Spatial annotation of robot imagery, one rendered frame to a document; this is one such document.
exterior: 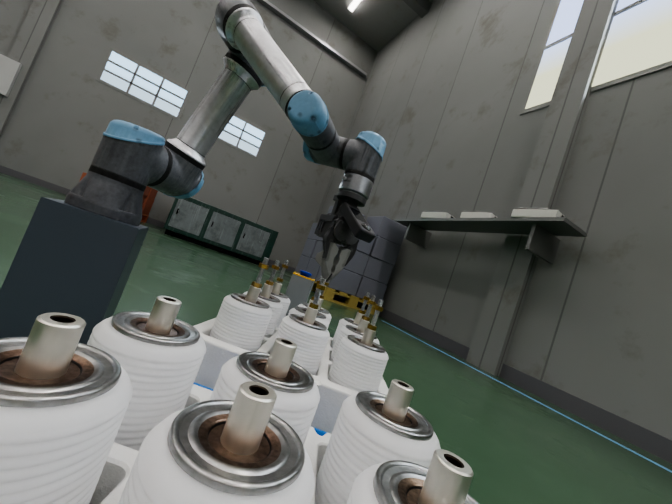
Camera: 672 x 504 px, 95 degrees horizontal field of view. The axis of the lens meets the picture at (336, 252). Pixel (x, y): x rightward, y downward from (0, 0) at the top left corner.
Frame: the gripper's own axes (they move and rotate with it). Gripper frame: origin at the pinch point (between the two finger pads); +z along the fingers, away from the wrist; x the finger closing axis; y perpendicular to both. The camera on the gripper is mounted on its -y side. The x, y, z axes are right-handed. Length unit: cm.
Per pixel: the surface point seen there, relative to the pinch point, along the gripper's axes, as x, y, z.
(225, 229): -111, 501, -9
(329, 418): 4.7, -20.1, 21.3
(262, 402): 32, -43, 7
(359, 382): 0.3, -19.6, 15.1
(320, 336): 6.9, -13.4, 10.2
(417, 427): 15.1, -41.7, 9.2
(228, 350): 20.3, -8.5, 16.7
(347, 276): -210, 255, -3
